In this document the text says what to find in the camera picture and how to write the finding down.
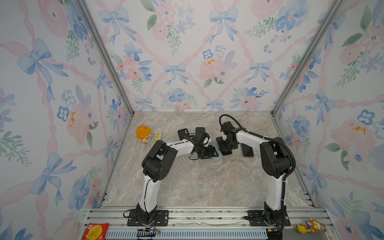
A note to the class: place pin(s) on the black phone case with camera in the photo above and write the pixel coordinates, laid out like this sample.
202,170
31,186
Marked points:
183,133

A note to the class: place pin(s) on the yellow and brown plush toy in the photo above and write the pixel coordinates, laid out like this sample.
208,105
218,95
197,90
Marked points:
311,226

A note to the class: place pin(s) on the small yellow snack packet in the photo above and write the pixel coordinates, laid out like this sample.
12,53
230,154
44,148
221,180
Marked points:
158,136

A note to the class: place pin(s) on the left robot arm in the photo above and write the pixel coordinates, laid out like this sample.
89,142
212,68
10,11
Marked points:
158,162

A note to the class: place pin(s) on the light blue phone case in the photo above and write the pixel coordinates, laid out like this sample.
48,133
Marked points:
218,156

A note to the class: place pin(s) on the pink phone case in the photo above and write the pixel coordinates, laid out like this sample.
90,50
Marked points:
241,150

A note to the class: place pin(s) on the orange lid yogurt cup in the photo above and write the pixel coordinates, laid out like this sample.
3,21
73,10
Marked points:
144,134

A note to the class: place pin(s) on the red chip bag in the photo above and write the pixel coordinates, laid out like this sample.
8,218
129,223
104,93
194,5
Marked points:
96,232

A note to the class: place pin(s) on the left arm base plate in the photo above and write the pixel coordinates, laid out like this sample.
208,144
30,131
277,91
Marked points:
140,218

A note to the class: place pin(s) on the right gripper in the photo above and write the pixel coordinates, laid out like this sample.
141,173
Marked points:
222,147

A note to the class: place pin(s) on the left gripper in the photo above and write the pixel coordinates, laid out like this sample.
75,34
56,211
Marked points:
211,153

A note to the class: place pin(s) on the black phone middle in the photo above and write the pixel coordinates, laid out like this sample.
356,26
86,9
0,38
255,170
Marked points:
200,130

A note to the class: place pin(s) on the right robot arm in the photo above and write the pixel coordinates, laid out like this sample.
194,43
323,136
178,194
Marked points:
277,162

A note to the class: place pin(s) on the aluminium rail frame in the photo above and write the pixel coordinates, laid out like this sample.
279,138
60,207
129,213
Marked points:
203,223

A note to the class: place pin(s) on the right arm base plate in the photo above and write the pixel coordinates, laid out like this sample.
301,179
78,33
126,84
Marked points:
259,218

